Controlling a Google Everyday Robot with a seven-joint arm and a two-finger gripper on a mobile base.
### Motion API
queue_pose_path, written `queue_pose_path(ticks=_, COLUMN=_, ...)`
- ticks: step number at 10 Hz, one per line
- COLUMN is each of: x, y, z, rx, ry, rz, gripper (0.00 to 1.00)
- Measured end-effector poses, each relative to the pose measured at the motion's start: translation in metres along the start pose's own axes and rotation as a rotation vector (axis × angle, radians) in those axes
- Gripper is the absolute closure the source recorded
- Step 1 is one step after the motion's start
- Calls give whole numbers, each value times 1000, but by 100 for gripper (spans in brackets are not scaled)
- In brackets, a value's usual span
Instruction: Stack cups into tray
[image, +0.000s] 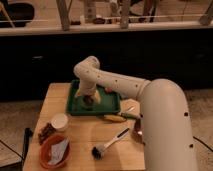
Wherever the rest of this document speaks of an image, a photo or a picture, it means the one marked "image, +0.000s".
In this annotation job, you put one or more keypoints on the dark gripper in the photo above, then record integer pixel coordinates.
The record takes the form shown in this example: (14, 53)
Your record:
(88, 100)

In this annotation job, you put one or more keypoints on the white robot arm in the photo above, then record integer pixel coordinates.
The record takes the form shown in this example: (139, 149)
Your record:
(165, 123)

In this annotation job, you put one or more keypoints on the green plastic tray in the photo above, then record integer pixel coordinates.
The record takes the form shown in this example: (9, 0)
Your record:
(109, 102)

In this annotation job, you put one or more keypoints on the yellow banana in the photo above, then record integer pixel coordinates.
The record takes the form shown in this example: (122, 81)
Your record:
(114, 118)

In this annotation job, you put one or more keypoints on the white paper cup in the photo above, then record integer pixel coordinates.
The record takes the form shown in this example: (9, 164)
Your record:
(59, 121)

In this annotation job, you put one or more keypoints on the wooden table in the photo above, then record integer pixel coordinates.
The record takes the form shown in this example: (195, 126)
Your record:
(84, 133)

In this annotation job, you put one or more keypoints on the dish brush black bristles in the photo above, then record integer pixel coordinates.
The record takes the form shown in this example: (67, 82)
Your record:
(99, 150)

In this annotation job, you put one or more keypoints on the crumpled white paper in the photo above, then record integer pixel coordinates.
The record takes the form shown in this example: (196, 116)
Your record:
(57, 152)

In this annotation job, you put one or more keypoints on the dark metal spoon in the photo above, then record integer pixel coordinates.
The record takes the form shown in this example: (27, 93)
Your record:
(137, 131)

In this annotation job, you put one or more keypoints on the orange bowl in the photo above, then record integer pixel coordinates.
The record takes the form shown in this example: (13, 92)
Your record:
(45, 151)

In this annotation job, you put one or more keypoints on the green handled knife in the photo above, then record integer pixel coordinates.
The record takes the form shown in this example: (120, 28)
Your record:
(127, 113)

